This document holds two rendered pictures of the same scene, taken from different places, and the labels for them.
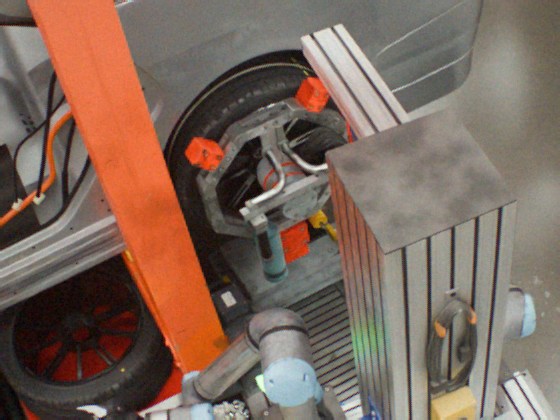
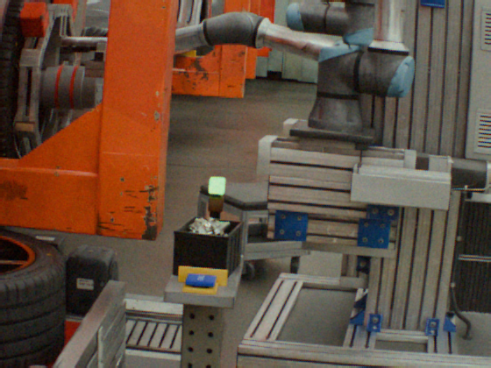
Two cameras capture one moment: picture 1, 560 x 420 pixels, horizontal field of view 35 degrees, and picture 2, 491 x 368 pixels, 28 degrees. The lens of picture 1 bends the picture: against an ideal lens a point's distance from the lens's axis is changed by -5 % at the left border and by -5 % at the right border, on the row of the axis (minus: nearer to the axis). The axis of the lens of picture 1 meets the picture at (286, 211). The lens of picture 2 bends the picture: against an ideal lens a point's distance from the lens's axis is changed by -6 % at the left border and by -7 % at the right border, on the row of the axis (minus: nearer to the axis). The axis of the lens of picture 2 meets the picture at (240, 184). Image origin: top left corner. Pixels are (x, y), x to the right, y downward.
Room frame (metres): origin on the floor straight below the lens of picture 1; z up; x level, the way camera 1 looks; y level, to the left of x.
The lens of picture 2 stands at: (0.45, 2.72, 1.13)
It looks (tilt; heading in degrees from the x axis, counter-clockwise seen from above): 10 degrees down; 291
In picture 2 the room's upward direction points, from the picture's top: 4 degrees clockwise
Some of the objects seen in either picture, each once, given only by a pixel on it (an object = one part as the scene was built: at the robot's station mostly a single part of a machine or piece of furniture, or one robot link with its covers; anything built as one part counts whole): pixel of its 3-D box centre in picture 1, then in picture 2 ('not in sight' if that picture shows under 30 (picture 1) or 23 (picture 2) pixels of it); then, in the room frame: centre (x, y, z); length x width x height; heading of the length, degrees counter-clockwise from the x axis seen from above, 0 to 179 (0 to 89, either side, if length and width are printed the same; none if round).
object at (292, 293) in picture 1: (282, 263); not in sight; (2.35, 0.06, 0.13); 0.50 x 0.36 x 0.10; 109
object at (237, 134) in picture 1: (276, 171); (48, 86); (2.19, 0.01, 0.85); 0.54 x 0.07 x 0.54; 109
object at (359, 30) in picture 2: not in sight; (352, 23); (1.12, 0.33, 1.12); 0.11 x 0.08 x 0.11; 178
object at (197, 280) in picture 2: not in sight; (201, 281); (1.39, 0.52, 0.47); 0.07 x 0.07 x 0.02; 19
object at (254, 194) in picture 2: not in sight; (254, 230); (1.97, -1.39, 0.17); 0.43 x 0.36 x 0.34; 141
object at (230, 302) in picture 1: (238, 326); (47, 294); (2.00, 0.27, 0.26); 0.42 x 0.18 x 0.35; 19
